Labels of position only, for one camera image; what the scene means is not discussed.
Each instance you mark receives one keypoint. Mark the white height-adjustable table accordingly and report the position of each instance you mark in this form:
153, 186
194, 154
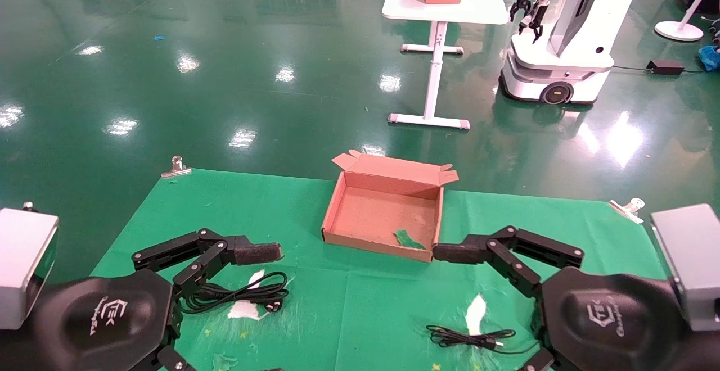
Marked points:
478, 0

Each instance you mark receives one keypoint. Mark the silver metal table clip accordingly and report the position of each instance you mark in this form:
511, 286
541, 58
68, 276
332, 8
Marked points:
176, 170
625, 209

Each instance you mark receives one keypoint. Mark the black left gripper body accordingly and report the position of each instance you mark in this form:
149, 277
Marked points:
101, 320

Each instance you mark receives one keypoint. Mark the black power adapter brick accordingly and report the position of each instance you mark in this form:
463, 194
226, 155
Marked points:
665, 67

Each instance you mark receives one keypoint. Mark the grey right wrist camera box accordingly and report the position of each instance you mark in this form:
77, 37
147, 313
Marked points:
689, 264

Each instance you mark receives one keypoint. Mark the open brown cardboard box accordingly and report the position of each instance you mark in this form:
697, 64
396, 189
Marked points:
382, 213

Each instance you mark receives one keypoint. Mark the white wheeled background robot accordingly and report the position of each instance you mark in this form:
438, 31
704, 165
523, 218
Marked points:
562, 62

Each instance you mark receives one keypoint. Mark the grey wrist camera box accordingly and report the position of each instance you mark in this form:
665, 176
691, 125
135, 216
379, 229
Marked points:
25, 264
689, 264

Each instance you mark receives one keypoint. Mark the green table cloth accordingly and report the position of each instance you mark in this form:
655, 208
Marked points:
337, 315

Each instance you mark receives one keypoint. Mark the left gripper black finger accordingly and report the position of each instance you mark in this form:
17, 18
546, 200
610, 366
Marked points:
174, 361
259, 253

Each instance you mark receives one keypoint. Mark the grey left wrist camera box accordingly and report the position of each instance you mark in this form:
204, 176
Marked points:
25, 264

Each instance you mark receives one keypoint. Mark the blue plastic shoe cover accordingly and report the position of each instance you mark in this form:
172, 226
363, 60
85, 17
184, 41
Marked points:
710, 57

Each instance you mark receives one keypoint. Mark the white floor stand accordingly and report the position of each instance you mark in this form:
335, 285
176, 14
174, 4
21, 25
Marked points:
679, 31

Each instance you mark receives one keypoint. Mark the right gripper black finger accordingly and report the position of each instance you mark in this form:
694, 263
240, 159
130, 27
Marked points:
541, 362
458, 253

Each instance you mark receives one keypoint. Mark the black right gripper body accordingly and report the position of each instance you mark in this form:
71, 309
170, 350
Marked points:
613, 320

